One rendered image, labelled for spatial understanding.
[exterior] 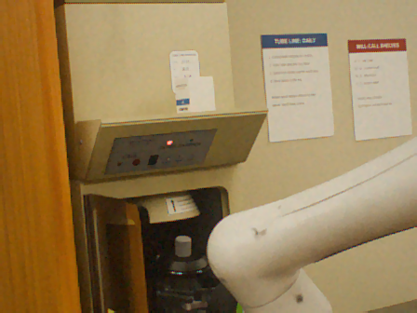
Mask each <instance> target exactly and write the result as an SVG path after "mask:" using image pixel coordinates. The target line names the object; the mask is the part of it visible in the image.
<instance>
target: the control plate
mask: <svg viewBox="0 0 417 313"><path fill-rule="evenodd" d="M216 131H217V129H207V130H200V131H185V132H178V133H163V134H156V135H142V136H135V137H127V138H115V139H114V145H113V147H112V152H111V154H110V158H109V160H108V163H107V167H106V170H105V173H104V175H108V174H114V173H125V172H131V171H143V170H159V169H164V168H171V167H182V166H188V165H199V164H203V163H204V161H205V158H206V156H207V154H208V151H209V148H210V147H211V143H212V141H213V137H214V136H215V134H216ZM191 138H194V139H195V140H194V141H193V142H192V143H189V142H188V141H189V140H190V139H191ZM169 140H172V144H167V142H168V141H169ZM192 153H194V154H195V157H191V156H190V155H191V154H192ZM153 155H159V157H158V160H157V161H156V165H148V162H149V160H150V156H153ZM179 155H183V157H182V158H178V156H179ZM168 156H170V157H171V158H170V160H166V157H168ZM136 158H139V159H140V162H141V163H140V165H136V166H135V165H133V161H134V160H135V159H136ZM119 161H122V162H123V164H122V165H120V166H118V165H117V163H118V162H119Z"/></svg>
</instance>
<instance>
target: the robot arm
mask: <svg viewBox="0 0 417 313"><path fill-rule="evenodd" d="M414 227H417V136H415V137H414V138H411V139H410V140H408V141H407V142H404V143H403V144H401V145H400V146H398V147H396V148H394V149H392V150H390V151H389V152H387V153H385V154H383V155H381V156H378V157H377V158H374V159H373V160H372V161H369V162H368V163H365V164H364V165H361V166H360V167H356V168H355V169H353V170H350V171H348V172H346V173H344V174H342V175H341V176H337V177H336V178H332V179H331V180H328V181H326V182H324V183H322V184H318V185H316V186H313V187H312V188H308V189H306V190H305V191H302V192H300V193H297V194H294V195H291V196H289V197H285V198H284V199H280V200H278V201H274V202H272V203H268V204H266V205H263V206H260V207H257V208H253V209H250V210H245V211H240V212H237V213H235V214H231V215H229V216H226V218H224V219H222V220H221V221H220V222H219V223H218V224H217V225H216V226H215V227H214V229H213V231H212V232H211V234H210V236H209V240H208V262H209V266H210V268H211V270H212V271H213V273H214V275H215V276H211V275H208V288H199V289H196V290H194V291H189V290H171V286H168V285H165V284H159V283H158V282H156V283H155V288H156V303H157V307H161V308H164V309H171V310H175V311H181V312H184V313H194V311H195V308H196V309H197V310H206V311H209V312H211V313H333V312H332V307H331V306H330V302H329V300H328V298H326V296H325V295H324V294H323V293H322V292H321V291H320V290H319V289H318V288H317V286H316V285H315V284H314V282H313V281H311V279H310V278H309V277H308V275H307V274H306V273H305V271H303V266H307V265H310V264H311V263H315V262H316V263H317V262H319V261H322V260H324V259H325V258H329V257H331V256H333V255H334V254H338V253H340V252H344V251H346V250H349V249H352V248H355V247H356V246H359V245H362V244H364V243H368V242H370V241H374V240H375V239H379V238H382V237H387V236H389V235H394V234H395V233H399V232H402V231H404V230H408V229H411V228H414ZM202 293H203V295H202Z"/></svg>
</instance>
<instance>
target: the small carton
mask: <svg viewBox="0 0 417 313"><path fill-rule="evenodd" d="M174 82H175V98H176V105H177V114H179V113H188V112H204V111H212V110H216V106H215V98H214V82H213V75H210V76H197V77H187V78H180V79H175V80H174Z"/></svg>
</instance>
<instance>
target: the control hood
mask: <svg viewBox="0 0 417 313"><path fill-rule="evenodd" d="M268 112H269V108H267V106H263V107H254V108H237V109H229V110H212V111H204V112H188V113H179V114H163V115H154V116H129V117H120V118H104V119H97V120H84V121H78V122H77V123H76V124H75V126H76V141H77V148H78V163H79V169H80V179H82V180H83V181H88V180H99V179H105V178H115V177H122V176H133V175H139V174H144V173H156V172H160V171H173V170H189V169H194V168H200V167H211V166H217V165H228V164H234V163H245V161H246V160H247V158H248V156H249V152H250V150H251V149H252V146H253V144H254V142H255V141H256V137H257V136H258V135H259V132H260V130H261V127H262V123H263V122H264V120H265V119H266V117H267V114H268ZM207 129H217V131H216V134H215V136H214V137H213V141H212V143H211V147H210V148H209V150H208V154H207V156H206V158H205V161H204V163H203V164H199V165H188V166H182V167H171V168H164V169H159V170H143V171H131V172H125V173H114V174H108V175H104V173H105V170H106V167H107V163H108V160H109V158H110V154H111V152H112V147H113V145H114V139H115V138H127V137H135V136H142V135H156V134H163V133H178V132H185V131H200V130H207Z"/></svg>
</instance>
